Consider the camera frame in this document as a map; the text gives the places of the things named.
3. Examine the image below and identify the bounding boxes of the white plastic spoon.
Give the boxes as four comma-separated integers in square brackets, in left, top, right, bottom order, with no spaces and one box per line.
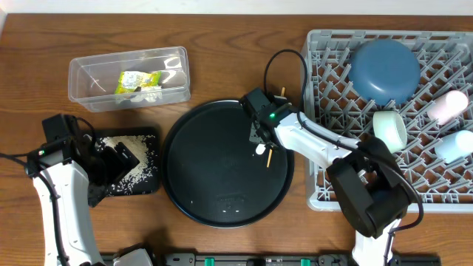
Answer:
[256,143,266,155]

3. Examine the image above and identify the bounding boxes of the yellow green snack wrapper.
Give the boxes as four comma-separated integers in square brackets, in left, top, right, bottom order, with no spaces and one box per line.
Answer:
[115,71,161,95]

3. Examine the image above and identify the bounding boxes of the rectangular black tray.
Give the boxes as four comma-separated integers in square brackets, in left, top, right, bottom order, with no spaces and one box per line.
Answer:
[88,127,160,205]

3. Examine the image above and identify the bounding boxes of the black rail with green clips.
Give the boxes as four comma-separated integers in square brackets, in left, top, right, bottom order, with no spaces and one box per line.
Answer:
[101,252,443,266]

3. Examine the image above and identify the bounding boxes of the crumpled white tissue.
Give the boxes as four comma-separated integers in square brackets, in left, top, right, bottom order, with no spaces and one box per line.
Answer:
[115,86,163,103]

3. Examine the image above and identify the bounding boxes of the light blue cup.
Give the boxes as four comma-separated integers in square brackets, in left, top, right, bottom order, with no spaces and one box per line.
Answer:
[435,130,473,163]

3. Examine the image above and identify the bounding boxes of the mint green bowl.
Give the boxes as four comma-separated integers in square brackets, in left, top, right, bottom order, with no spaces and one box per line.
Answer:
[372,111,407,153]

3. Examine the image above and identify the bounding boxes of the wooden chopstick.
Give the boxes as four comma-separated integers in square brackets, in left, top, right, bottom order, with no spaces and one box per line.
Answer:
[266,86,286,168]

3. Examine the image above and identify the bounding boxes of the grey plastic dishwasher rack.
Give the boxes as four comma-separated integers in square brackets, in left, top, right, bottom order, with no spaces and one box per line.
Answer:
[302,30,472,213]

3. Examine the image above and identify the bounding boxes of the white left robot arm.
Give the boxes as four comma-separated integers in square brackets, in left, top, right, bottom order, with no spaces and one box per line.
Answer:
[25,114,154,265]

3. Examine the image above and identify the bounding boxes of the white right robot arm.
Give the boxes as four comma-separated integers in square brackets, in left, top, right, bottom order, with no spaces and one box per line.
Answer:
[239,88,416,265]

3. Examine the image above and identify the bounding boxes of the white rice pile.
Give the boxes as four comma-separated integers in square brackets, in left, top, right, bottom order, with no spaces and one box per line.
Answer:
[99,134,156,196]

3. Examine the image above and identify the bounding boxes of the clear plastic waste bin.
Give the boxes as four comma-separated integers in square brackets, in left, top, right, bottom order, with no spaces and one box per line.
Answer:
[68,47,191,112]

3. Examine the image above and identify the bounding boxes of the pale pink cup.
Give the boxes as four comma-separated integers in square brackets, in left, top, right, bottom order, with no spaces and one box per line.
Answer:
[427,90,469,125]

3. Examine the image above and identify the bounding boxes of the round black serving tray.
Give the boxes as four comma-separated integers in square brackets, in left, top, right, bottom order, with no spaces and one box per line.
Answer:
[160,99,294,228]

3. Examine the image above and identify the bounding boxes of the blue plate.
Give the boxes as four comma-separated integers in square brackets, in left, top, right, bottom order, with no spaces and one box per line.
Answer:
[348,39,421,106]

